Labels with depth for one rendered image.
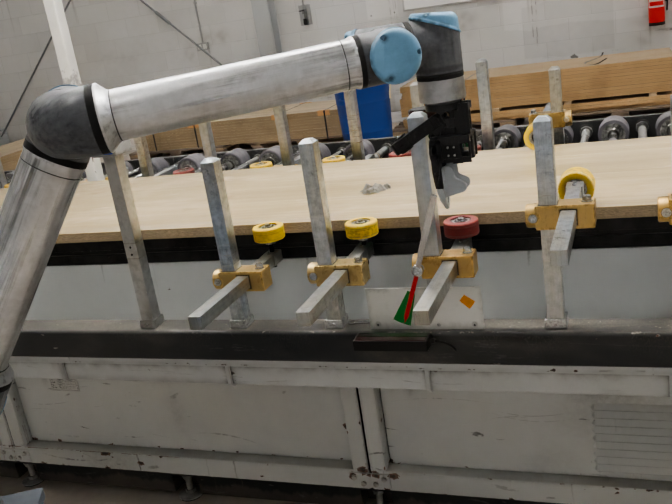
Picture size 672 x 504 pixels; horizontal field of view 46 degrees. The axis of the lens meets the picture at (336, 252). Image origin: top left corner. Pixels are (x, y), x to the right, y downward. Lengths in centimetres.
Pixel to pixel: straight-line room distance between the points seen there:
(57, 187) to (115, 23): 907
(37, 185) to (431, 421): 123
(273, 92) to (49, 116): 36
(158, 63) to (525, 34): 441
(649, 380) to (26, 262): 127
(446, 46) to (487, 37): 731
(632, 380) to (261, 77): 101
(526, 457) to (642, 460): 29
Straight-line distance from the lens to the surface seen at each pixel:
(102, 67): 1075
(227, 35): 978
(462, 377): 187
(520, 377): 184
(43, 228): 153
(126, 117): 134
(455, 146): 157
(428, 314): 148
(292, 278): 211
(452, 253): 173
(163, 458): 262
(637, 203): 188
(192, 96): 133
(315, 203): 177
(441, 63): 153
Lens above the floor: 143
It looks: 17 degrees down
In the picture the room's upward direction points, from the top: 9 degrees counter-clockwise
